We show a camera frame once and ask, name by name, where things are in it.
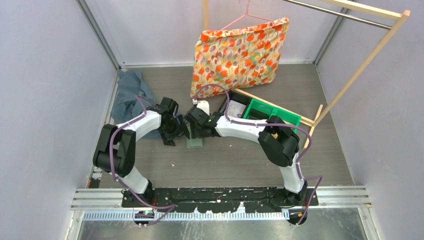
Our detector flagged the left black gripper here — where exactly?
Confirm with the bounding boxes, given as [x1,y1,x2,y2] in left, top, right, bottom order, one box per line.
[159,114,189,146]

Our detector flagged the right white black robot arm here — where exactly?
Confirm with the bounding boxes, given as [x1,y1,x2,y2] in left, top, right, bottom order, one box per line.
[184,106,308,205]

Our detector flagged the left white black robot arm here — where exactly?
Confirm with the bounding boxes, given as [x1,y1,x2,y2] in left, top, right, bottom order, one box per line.
[92,97,189,207]

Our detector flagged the white patterned cards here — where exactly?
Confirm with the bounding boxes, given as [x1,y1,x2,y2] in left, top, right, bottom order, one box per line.
[227,100,247,118]

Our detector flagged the green bin with black card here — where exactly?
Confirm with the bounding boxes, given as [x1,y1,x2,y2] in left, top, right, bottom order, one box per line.
[242,98,277,120]

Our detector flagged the green bin with gold card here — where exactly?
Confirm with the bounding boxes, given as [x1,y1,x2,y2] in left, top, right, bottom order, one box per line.
[270,108,301,127]

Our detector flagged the black plastic bin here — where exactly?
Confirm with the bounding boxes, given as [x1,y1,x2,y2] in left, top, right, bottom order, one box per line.
[217,91,252,119]

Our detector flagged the blue grey cloth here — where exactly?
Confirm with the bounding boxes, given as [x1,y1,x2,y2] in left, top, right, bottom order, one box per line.
[111,70,183,139]

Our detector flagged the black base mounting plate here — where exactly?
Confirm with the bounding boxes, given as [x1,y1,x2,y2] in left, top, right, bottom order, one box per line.
[140,186,313,214]

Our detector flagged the floral orange pillow bag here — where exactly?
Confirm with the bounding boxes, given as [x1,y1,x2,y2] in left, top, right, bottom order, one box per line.
[190,17,290,98]

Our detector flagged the metal hanging rod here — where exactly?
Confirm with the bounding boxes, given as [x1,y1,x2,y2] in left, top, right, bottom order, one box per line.
[283,0,392,30]

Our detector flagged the aluminium rail frame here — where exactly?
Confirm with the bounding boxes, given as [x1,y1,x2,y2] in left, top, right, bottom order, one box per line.
[71,186,372,221]

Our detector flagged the pink wire hanger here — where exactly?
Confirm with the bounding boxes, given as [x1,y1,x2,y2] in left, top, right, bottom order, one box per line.
[219,0,272,31]

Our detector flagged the wooden clothes rack frame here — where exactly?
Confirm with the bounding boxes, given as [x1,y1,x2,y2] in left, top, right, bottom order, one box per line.
[202,0,401,140]

